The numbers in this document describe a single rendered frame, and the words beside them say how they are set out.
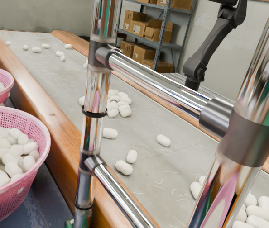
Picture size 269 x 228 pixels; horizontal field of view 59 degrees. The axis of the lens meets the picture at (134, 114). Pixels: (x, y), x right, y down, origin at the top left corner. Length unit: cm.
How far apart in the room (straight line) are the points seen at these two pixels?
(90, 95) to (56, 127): 25
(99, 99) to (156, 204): 21
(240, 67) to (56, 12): 365
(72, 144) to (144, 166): 13
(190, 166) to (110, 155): 16
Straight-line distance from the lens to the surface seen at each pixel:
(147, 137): 53
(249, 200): 44
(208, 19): 313
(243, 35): 282
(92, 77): 22
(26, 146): 47
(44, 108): 55
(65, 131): 46
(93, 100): 23
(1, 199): 38
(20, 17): 507
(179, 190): 42
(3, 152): 46
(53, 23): 520
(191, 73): 100
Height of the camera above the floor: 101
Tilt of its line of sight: 26 degrees down
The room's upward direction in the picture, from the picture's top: 11 degrees clockwise
